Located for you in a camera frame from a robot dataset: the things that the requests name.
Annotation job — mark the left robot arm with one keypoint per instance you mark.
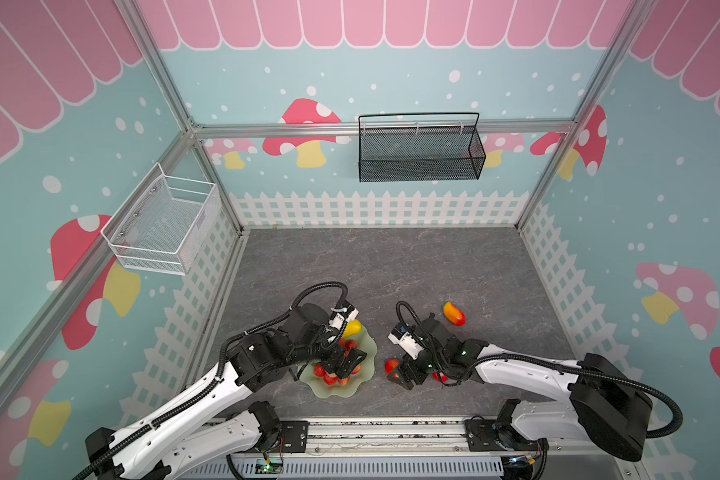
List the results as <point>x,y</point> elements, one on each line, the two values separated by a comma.
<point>176,438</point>

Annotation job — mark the aluminium front rail frame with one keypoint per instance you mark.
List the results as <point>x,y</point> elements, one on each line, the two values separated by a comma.
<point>416,448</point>

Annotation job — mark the red-yellow mango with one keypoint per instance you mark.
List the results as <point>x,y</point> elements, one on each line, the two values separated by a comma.
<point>391,365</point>
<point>454,315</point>
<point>440,377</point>

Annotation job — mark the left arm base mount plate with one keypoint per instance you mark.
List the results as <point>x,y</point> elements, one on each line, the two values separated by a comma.
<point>285,437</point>

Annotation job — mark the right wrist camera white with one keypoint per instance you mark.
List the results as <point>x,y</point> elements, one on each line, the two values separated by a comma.
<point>410,343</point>

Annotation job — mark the white wire wall basket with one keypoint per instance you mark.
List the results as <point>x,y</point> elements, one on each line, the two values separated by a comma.
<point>163,224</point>

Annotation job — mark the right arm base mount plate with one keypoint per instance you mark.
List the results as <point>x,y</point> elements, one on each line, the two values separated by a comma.
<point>491,435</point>

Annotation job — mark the red fake grape bunch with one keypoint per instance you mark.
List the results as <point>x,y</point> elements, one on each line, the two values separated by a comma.
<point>326,365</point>

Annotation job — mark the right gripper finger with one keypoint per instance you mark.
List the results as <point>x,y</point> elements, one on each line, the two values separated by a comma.
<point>401,379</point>
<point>409,365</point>

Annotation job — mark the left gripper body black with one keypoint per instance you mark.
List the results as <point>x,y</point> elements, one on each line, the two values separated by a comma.
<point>302,355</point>

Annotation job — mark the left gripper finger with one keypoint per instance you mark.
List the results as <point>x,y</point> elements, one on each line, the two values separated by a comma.
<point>354,355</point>
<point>342,372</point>

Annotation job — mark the green circuit board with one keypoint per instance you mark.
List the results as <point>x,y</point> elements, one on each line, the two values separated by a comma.
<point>268,467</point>

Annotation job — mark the green scalloped fruit bowl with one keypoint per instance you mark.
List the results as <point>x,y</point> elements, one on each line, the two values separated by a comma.
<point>321,390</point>

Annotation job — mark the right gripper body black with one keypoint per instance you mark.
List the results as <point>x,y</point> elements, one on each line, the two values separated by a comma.
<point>414,366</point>

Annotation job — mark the black mesh wall basket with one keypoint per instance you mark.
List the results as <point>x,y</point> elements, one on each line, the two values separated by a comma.
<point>430,146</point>

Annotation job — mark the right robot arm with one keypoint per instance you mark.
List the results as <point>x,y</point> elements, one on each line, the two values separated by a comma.
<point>588,399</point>

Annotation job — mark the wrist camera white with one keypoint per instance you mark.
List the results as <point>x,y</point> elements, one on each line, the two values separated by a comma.
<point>345,313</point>
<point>410,343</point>

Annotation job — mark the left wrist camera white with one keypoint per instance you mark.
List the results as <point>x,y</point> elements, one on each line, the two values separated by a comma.
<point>345,313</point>

